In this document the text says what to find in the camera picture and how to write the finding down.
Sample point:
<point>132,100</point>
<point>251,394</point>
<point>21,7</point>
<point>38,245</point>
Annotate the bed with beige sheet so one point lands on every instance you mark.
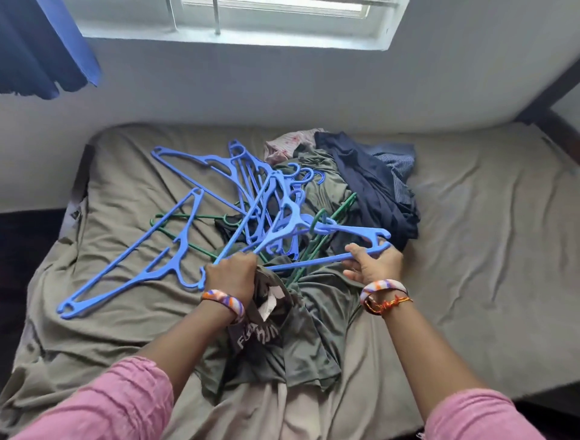
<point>489,272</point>

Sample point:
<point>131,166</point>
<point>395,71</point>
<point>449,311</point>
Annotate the olive green t-shirt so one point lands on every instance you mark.
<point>308,344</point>

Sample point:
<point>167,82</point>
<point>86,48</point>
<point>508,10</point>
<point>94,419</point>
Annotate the person's right forearm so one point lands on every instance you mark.
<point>426,353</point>

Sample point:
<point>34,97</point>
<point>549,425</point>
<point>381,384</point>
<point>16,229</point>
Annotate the striped orange purple bangle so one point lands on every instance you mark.
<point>222,299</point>

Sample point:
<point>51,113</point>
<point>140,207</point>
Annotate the person's right hand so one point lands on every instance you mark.
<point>381,267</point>

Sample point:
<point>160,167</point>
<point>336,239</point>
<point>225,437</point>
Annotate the dark wooden bed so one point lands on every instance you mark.
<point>553,104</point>

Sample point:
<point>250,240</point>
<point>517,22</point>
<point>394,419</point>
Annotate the blue plastic hanger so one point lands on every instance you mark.
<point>367,236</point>

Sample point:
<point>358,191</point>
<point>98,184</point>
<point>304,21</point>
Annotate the blue curtain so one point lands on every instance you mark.
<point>36,45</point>

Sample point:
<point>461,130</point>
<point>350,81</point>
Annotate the blue striped shirt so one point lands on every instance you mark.
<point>394,156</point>

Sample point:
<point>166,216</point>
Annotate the navy blue shorts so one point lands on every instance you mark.
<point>371,190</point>

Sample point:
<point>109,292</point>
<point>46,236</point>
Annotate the pink floral striped garment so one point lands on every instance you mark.
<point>290,143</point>

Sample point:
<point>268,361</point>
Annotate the pile of blue hangers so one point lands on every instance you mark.
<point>243,168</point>

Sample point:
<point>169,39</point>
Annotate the person's left hand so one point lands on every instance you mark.
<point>231,276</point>

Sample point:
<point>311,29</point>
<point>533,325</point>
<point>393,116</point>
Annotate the white framed window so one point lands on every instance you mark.
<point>272,36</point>

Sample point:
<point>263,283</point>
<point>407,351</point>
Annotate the striped white purple bangle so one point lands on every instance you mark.
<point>381,287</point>

